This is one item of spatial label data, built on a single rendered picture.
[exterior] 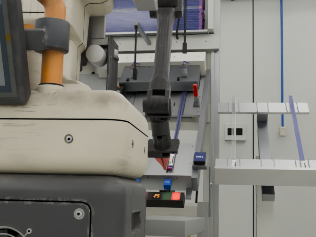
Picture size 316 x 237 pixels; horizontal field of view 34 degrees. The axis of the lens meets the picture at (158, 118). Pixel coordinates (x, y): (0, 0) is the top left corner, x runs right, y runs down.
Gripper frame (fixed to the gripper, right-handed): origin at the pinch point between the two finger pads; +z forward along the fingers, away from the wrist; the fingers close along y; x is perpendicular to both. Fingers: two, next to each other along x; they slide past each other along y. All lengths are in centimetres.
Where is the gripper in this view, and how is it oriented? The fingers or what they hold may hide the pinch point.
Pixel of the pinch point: (165, 167)
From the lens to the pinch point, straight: 172.7
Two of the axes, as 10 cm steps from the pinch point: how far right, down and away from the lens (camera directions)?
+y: -9.8, 0.1, 1.9
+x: -1.5, 5.6, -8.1
